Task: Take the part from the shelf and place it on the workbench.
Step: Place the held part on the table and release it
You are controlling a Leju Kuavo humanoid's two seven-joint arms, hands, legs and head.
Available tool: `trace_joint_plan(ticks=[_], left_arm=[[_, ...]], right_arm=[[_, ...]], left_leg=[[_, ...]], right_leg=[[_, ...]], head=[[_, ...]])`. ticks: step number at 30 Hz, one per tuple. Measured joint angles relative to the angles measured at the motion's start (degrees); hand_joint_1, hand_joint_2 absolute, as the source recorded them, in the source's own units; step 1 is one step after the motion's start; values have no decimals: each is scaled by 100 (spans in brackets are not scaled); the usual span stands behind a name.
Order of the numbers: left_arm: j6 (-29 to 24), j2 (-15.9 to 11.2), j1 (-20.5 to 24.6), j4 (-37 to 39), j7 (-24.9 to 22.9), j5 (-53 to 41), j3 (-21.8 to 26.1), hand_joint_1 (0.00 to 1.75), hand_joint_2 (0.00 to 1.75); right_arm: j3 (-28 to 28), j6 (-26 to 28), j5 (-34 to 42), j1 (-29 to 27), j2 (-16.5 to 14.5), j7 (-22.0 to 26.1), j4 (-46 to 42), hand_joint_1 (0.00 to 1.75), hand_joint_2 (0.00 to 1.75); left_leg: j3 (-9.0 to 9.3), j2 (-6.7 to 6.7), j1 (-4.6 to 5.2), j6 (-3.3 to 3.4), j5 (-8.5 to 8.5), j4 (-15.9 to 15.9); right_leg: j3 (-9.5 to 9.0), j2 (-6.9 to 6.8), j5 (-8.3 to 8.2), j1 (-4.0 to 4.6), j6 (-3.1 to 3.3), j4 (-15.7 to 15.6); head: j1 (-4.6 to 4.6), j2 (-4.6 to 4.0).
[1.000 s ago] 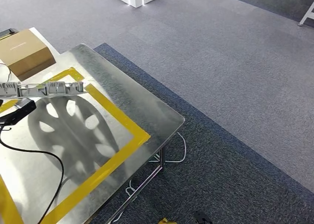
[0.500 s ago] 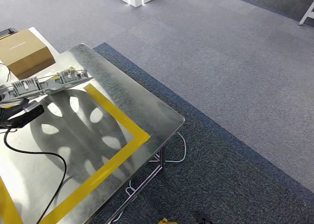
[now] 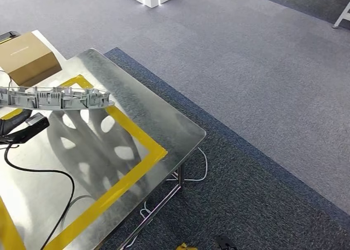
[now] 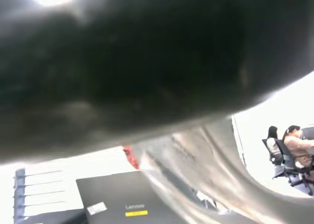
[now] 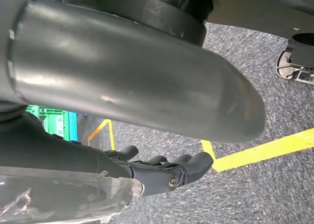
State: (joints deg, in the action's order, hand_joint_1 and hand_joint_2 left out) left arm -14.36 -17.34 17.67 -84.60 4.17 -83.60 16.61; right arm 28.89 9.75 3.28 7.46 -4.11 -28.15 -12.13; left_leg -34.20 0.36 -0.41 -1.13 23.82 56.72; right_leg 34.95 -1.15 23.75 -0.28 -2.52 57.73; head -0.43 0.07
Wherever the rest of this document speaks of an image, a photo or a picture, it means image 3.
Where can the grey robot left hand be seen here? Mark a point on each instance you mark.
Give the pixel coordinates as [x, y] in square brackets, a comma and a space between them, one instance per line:
[13, 122]

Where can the silver plastic wheel cover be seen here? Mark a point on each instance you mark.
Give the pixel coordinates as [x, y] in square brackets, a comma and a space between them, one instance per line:
[54, 99]

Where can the steel workbench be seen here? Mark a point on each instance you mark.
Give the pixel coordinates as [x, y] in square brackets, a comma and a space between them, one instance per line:
[164, 132]

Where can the brown cardboard box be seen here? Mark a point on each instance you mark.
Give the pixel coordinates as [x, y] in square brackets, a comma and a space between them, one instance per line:
[27, 56]

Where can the flat black device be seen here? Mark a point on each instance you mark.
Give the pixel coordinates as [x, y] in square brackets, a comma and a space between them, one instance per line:
[9, 35]

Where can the wide yellow marking tape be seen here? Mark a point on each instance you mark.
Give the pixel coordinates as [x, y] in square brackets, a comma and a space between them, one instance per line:
[136, 136]

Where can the black left wrist camera bracket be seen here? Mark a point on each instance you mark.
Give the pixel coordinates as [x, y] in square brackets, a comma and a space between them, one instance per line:
[32, 132]

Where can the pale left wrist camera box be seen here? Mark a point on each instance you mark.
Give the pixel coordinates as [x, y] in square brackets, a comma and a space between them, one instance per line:
[34, 118]

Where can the yellow floor tape frame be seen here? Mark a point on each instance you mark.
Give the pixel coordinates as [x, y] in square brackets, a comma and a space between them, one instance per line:
[185, 247]

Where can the white table frame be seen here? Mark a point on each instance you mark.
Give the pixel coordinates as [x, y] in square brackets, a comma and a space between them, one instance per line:
[343, 16]

